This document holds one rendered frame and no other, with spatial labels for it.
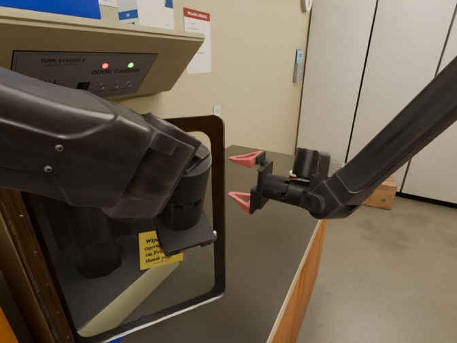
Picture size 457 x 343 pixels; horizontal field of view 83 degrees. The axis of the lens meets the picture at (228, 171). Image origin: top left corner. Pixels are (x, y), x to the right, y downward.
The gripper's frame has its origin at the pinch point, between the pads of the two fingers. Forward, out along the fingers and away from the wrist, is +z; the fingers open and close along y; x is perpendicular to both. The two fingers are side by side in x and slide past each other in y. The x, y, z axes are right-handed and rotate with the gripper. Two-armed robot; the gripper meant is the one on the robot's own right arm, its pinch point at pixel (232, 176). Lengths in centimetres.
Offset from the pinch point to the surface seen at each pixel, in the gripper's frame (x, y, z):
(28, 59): 36.2, 26.8, 3.6
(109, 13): 18.8, 33.3, 12.3
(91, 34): 30.4, 29.3, 1.2
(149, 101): 12.5, 19.0, 12.2
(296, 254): -11.3, -26.2, -16.0
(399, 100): -270, -13, -46
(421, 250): -177, -120, -85
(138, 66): 21.3, 25.8, 4.6
